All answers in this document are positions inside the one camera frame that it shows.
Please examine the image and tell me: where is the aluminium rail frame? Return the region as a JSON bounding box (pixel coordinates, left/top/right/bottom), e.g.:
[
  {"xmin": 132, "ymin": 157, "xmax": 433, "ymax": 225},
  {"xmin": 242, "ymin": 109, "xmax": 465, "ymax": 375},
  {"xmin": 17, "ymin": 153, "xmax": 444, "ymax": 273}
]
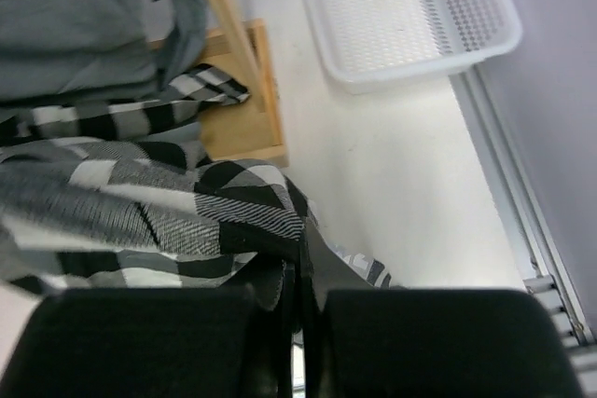
[{"xmin": 450, "ymin": 68, "xmax": 596, "ymax": 397}]

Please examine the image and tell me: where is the wooden clothes rack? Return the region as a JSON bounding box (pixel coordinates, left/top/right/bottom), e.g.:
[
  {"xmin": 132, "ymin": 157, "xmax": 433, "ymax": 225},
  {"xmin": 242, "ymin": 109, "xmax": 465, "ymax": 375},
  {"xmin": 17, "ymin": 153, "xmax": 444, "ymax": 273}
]
[{"xmin": 196, "ymin": 0, "xmax": 288, "ymax": 167}]

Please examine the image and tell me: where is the grey shirt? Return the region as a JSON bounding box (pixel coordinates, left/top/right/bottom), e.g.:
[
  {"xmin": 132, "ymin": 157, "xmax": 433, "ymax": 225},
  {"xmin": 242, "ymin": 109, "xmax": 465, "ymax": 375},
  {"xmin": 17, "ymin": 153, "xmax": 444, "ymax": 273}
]
[{"xmin": 1, "ymin": 0, "xmax": 207, "ymax": 107}]

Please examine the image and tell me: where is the black white plaid shirt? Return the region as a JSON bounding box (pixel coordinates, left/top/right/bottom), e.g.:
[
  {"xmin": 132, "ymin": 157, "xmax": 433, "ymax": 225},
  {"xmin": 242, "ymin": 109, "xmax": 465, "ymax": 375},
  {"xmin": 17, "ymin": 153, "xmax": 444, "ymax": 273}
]
[{"xmin": 0, "ymin": 62, "xmax": 407, "ymax": 310}]

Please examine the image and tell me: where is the white plastic basket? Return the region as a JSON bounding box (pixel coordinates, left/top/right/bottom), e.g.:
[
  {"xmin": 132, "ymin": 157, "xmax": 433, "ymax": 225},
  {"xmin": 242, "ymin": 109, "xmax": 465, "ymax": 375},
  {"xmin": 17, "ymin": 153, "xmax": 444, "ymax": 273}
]
[{"xmin": 304, "ymin": 0, "xmax": 522, "ymax": 94}]

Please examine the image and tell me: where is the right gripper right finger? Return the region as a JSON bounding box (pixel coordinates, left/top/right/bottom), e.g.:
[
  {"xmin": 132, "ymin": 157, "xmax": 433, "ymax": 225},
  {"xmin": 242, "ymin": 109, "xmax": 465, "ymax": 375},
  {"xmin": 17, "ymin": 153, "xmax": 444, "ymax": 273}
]
[{"xmin": 304, "ymin": 289, "xmax": 584, "ymax": 397}]

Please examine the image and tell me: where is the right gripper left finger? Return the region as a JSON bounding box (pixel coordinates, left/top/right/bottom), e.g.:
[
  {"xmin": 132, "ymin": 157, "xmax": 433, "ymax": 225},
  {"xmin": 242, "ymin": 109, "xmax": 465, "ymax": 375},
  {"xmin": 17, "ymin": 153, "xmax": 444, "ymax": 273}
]
[{"xmin": 1, "ymin": 267, "xmax": 296, "ymax": 397}]

